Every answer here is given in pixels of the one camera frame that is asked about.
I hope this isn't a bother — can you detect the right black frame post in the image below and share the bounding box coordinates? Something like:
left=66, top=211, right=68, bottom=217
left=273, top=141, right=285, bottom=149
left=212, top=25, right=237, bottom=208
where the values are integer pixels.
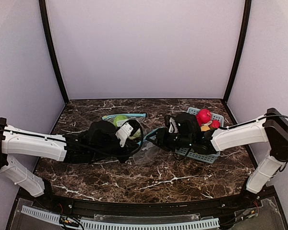
left=223, top=0, right=252, bottom=104

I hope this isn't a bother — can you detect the white slotted cable duct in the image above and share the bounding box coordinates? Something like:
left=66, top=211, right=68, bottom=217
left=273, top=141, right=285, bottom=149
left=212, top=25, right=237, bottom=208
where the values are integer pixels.
left=21, top=205, right=220, bottom=230

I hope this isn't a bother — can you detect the orange fruit toy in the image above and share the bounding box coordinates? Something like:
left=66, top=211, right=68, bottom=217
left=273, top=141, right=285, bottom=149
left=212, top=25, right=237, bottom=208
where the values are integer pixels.
left=201, top=126, right=211, bottom=132

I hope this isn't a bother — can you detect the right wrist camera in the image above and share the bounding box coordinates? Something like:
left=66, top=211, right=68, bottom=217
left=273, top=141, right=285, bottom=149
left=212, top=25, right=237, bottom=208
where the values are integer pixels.
left=164, top=115, right=178, bottom=133

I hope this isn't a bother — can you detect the left black frame post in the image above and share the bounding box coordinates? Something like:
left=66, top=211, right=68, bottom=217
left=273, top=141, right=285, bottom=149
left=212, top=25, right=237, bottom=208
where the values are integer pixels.
left=38, top=0, right=69, bottom=104

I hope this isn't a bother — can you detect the white cauliflower toy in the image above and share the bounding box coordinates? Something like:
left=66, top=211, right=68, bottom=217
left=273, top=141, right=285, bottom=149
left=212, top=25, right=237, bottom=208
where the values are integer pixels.
left=128, top=129, right=142, bottom=140

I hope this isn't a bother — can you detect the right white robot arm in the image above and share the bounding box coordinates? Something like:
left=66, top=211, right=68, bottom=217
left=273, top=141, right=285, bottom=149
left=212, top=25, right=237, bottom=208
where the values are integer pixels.
left=146, top=108, right=288, bottom=194

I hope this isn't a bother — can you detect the clear zip bag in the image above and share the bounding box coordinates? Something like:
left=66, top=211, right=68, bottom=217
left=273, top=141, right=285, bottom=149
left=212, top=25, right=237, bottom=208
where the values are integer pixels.
left=132, top=129, right=159, bottom=165
left=102, top=113, right=147, bottom=140

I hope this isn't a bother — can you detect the red round fruit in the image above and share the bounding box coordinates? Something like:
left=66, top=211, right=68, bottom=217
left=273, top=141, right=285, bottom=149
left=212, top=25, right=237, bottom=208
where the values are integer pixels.
left=209, top=120, right=221, bottom=129

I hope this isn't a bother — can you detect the green apple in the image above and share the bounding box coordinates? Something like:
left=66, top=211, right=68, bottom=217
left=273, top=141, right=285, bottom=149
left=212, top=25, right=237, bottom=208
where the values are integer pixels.
left=113, top=115, right=128, bottom=127

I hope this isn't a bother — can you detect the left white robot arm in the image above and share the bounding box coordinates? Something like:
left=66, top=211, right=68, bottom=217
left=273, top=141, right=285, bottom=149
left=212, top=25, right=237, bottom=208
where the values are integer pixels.
left=0, top=117, right=144, bottom=197

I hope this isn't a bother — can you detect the pink red apple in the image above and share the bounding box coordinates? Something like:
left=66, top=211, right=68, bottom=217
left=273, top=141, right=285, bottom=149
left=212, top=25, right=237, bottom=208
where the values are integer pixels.
left=196, top=109, right=212, bottom=126

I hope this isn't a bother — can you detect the black frame post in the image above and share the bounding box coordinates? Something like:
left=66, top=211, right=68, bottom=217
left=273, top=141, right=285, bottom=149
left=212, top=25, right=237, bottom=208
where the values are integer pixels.
left=38, top=0, right=69, bottom=104
left=223, top=0, right=252, bottom=104

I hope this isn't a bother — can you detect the light blue plastic basket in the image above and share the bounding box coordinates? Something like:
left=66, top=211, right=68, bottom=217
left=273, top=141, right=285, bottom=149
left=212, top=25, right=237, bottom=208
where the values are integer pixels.
left=174, top=107, right=224, bottom=163

